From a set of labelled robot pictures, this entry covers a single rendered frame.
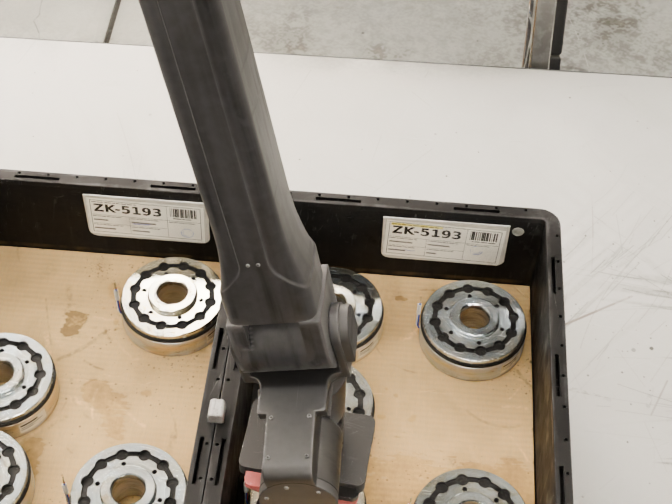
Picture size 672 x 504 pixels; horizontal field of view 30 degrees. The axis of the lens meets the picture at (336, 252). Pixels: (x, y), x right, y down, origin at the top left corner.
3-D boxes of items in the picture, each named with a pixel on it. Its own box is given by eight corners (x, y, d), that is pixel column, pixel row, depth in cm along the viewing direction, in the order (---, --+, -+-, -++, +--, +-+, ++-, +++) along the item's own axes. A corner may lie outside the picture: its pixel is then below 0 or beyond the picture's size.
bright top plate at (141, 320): (124, 261, 127) (123, 258, 127) (224, 258, 128) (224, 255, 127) (118, 341, 121) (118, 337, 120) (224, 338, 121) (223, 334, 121)
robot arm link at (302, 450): (348, 291, 88) (230, 299, 90) (339, 433, 81) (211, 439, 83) (376, 384, 97) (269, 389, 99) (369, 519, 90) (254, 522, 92)
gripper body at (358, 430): (363, 497, 100) (366, 451, 94) (238, 476, 101) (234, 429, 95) (375, 428, 104) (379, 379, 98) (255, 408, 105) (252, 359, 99)
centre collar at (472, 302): (451, 297, 124) (452, 293, 124) (501, 304, 124) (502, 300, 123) (446, 335, 121) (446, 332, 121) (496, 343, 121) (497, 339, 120)
